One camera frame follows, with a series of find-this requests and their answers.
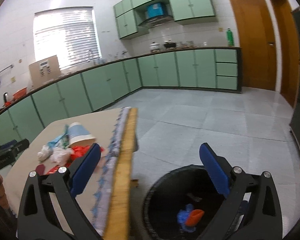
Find blue milk carton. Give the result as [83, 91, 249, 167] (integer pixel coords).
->
[47, 125, 69, 150]

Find window with white blinds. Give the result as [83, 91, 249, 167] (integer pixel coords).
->
[33, 7, 102, 70]

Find beige tablecloth with blue trim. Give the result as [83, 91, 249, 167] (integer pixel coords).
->
[4, 107, 130, 236]

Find white cooking pot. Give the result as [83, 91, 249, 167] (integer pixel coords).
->
[149, 42, 160, 53]

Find cardboard box on counter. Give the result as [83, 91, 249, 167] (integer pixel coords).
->
[29, 55, 62, 89]

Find orange sponge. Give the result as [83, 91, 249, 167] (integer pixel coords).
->
[185, 209, 205, 227]

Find white tissue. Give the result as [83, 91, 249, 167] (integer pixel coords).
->
[37, 145, 74, 166]

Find blue glove in bin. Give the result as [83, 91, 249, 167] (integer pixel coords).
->
[177, 204, 196, 233]

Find range hood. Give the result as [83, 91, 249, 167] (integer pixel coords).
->
[139, 15, 174, 29]

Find green lower kitchen cabinets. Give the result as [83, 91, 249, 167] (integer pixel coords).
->
[0, 47, 242, 145]

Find green kitchen cabinets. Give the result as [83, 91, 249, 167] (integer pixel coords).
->
[114, 0, 217, 40]
[0, 47, 242, 145]

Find electric kettle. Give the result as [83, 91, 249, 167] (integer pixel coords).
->
[3, 92, 11, 104]

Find kitchen faucet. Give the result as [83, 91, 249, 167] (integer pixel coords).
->
[87, 49, 94, 61]

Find green bottle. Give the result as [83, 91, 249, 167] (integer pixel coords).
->
[226, 28, 234, 47]

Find black wok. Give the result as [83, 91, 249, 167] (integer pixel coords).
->
[164, 41, 177, 49]

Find blue white paper cup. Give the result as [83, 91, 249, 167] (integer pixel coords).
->
[68, 122, 96, 147]

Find black trash bin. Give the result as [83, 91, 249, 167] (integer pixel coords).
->
[142, 165, 225, 239]

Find orange basin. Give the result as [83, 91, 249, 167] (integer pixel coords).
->
[13, 87, 27, 101]

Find green upper kitchen cabinets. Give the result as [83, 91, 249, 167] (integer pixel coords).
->
[114, 0, 217, 40]

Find wooden table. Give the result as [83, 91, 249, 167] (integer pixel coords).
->
[103, 108, 138, 239]

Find red plastic bag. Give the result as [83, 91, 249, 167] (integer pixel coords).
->
[45, 145, 90, 174]

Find blue box on hood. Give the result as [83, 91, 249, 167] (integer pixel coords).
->
[147, 2, 167, 18]

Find brown wooden door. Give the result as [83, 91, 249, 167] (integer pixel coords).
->
[230, 0, 277, 90]
[270, 0, 300, 107]

